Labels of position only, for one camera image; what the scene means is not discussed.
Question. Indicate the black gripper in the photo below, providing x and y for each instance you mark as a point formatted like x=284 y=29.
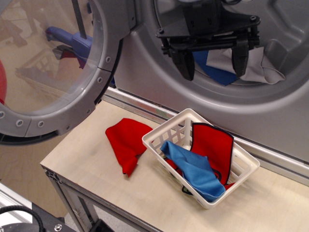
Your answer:
x=206 y=25

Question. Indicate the light grey cloth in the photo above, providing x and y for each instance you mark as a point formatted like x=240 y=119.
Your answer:
x=259 y=69

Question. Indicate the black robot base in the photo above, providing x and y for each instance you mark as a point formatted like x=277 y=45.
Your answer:
x=42 y=223

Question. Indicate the white plastic laundry basket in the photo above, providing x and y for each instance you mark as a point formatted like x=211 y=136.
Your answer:
x=178 y=130

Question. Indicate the grey washing machine front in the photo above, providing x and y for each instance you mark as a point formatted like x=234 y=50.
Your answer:
x=274 y=116

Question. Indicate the grey round machine door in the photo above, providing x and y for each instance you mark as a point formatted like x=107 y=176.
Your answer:
x=47 y=97

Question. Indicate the dark blue cloth in drum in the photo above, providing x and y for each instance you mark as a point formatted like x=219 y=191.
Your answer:
x=220 y=76

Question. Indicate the red cloth with black trim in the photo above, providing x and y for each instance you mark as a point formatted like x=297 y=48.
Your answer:
x=215 y=144

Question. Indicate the red cloth on table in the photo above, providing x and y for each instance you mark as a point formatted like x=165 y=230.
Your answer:
x=125 y=138

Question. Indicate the light blue cloth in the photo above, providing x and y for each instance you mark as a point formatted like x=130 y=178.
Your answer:
x=196 y=171

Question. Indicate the blue clamp behind door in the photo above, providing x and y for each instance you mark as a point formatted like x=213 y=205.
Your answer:
x=73 y=45

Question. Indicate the red object behind door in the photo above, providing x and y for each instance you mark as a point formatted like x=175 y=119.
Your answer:
x=3 y=84

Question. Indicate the aluminium rail under machine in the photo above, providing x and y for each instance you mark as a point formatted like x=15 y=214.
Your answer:
x=273 y=160

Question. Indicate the aluminium table frame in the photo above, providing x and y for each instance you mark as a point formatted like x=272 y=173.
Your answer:
x=81 y=205

